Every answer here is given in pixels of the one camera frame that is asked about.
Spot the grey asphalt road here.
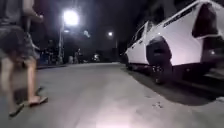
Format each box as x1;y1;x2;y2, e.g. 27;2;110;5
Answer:
0;61;224;128

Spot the street lamp pole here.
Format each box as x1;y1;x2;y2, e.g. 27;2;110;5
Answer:
57;9;80;66

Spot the white pickup truck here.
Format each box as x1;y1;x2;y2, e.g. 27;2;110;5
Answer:
124;0;224;85

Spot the person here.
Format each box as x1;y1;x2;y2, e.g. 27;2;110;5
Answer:
0;0;50;118

